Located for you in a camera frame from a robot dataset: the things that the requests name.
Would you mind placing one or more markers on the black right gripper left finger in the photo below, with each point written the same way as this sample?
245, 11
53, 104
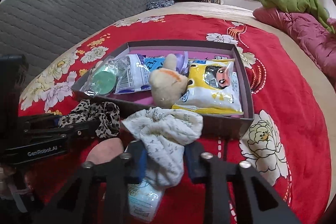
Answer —
98, 193

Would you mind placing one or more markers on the green pad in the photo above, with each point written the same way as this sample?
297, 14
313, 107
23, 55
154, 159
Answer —
103, 79

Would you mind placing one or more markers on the dark shallow cardboard box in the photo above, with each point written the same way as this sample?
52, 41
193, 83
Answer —
226, 126

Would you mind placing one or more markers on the red floral blanket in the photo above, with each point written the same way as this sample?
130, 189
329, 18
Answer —
275, 98

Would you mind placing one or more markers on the yellow white wet wipes pack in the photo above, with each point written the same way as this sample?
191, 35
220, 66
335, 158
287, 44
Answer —
211, 88

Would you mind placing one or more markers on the white floral cloth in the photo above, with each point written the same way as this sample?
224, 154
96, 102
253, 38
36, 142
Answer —
164, 133

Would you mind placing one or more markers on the green blanket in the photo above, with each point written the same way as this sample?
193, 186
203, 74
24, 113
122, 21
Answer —
312, 7

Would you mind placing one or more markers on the pink crumpled quilt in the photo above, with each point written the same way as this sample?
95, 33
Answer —
315, 40

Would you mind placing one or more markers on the leopard print scarf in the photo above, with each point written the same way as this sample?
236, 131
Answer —
106, 113

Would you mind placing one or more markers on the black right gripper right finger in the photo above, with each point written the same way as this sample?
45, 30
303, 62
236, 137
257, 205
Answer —
234, 187

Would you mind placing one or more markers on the blue white plastic packet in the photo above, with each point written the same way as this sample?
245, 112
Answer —
133, 75

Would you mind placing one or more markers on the grey quilted headboard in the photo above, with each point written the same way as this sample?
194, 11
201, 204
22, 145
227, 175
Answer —
44, 29

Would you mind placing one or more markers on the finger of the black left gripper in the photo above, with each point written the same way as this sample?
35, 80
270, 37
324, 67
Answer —
42, 128

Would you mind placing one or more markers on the cream plush duck purple bow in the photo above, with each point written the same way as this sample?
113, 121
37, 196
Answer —
167, 84

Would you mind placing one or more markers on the blue patterned cloth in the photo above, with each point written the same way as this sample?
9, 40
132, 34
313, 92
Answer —
159, 4

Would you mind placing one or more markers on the person's hand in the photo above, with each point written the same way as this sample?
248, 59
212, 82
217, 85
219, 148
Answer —
47, 176

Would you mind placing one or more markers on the light green tissue pack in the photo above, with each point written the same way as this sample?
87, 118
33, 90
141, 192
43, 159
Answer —
144, 200

